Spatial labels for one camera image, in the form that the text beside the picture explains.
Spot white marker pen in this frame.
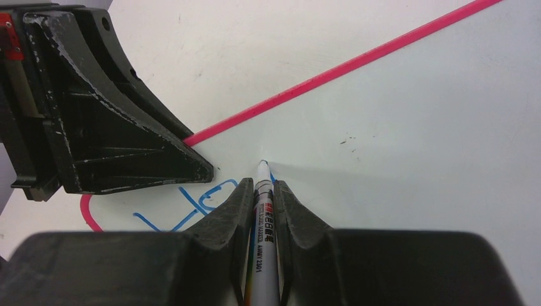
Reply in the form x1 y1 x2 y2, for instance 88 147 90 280
244 160 280 306

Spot pink-framed whiteboard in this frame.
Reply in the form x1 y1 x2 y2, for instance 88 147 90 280
80 1 540 305

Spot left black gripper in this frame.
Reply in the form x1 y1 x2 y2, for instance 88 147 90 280
1 4 214 201

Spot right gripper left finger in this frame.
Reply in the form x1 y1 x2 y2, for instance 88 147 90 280
1 178 254 305

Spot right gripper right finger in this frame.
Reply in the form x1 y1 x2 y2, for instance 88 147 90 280
274 180 522 305

